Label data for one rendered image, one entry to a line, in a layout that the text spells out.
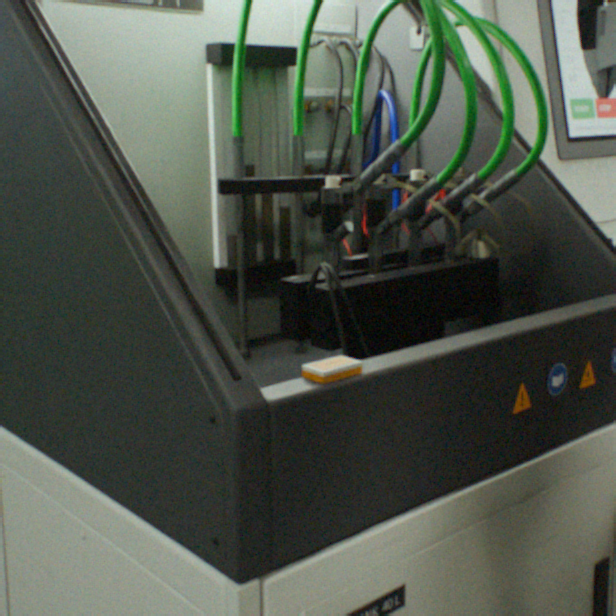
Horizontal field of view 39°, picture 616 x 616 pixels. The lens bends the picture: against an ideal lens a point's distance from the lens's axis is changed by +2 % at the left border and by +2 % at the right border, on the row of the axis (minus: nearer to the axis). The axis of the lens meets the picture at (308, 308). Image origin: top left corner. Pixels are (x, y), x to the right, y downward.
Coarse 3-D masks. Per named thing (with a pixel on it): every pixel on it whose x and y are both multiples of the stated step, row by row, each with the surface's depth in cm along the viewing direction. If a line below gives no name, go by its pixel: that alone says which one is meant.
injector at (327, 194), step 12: (324, 192) 108; (336, 192) 107; (324, 204) 108; (336, 204) 108; (324, 216) 108; (336, 216) 108; (324, 228) 109; (336, 228) 108; (348, 228) 107; (324, 240) 109; (336, 240) 109; (324, 252) 110; (336, 252) 110; (336, 264) 110
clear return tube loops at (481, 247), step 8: (464, 168) 125; (464, 176) 125; (400, 184) 115; (448, 184) 119; (488, 184) 123; (512, 192) 120; (432, 200) 112; (480, 200) 116; (520, 200) 119; (440, 208) 111; (488, 208) 115; (528, 208) 118; (448, 216) 110; (496, 216) 114; (456, 224) 109; (456, 232) 109; (472, 232) 123; (480, 232) 124; (464, 240) 120; (480, 240) 125; (488, 240) 123; (456, 248) 115; (472, 248) 126; (480, 248) 125; (488, 248) 125; (496, 248) 120; (528, 248) 120; (480, 256) 125; (488, 256) 126
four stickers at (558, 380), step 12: (612, 348) 109; (588, 360) 106; (612, 360) 110; (552, 372) 101; (564, 372) 103; (588, 372) 107; (612, 372) 110; (516, 384) 97; (528, 384) 98; (552, 384) 102; (564, 384) 103; (588, 384) 107; (516, 396) 97; (528, 396) 99; (552, 396) 102; (516, 408) 98; (528, 408) 99
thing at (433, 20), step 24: (432, 0) 92; (240, 24) 117; (432, 24) 91; (240, 48) 118; (432, 48) 92; (240, 72) 119; (432, 72) 92; (240, 96) 120; (432, 96) 93; (240, 120) 121; (408, 144) 97
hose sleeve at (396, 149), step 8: (392, 144) 98; (400, 144) 97; (384, 152) 100; (392, 152) 98; (400, 152) 98; (376, 160) 101; (384, 160) 99; (392, 160) 99; (368, 168) 102; (376, 168) 101; (384, 168) 100; (360, 176) 103; (368, 176) 102; (376, 176) 101; (368, 184) 103
